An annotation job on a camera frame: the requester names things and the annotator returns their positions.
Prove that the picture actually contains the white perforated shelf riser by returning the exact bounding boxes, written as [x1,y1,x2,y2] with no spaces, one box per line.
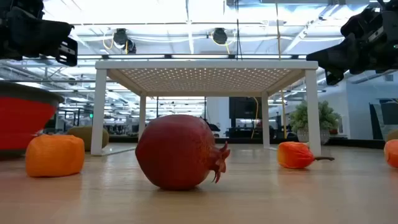
[90,59,323,157]

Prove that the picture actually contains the yellow background cable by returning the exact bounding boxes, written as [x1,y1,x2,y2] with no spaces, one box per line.
[250,96,260,139]

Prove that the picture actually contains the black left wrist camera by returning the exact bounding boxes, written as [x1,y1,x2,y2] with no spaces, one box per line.
[0,0,45,19]

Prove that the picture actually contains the black wall display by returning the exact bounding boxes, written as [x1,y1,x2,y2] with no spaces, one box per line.
[229,96,263,120]

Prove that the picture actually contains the small orange stemmed fruit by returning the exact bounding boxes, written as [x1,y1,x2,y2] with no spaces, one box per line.
[383,139,398,169]
[276,141,336,170]

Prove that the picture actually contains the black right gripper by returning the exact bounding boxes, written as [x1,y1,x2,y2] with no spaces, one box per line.
[306,29,398,86]

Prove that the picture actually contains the black aluminium table frame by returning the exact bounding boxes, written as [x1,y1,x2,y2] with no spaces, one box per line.
[43,135,388,150]

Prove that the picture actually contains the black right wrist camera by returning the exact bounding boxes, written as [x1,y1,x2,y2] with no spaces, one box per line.
[340,6,388,40]

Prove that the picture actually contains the green potted plant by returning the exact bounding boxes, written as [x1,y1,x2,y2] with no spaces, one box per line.
[288,99,342,146]

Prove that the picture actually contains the red collapsible colander bowl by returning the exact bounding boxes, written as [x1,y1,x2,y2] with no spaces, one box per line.
[0,81,65,159]

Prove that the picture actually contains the black ceiling cable reel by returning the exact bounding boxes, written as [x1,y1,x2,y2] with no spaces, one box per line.
[211,27,229,45]
[112,27,137,55]

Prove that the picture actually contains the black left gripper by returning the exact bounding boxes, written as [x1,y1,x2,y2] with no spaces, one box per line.
[0,7,78,67]

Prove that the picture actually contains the dark wall screen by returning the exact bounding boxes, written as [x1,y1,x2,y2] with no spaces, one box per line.
[369,98,398,141]

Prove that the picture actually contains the dark red pomegranate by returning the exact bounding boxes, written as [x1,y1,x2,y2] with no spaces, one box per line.
[134,114,231,191]

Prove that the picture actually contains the orange tangerine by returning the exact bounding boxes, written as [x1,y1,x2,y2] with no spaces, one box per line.
[25,133,86,178]

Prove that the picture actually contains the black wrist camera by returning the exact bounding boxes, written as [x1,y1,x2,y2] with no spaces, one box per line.
[0,0,45,19]
[340,6,388,40]

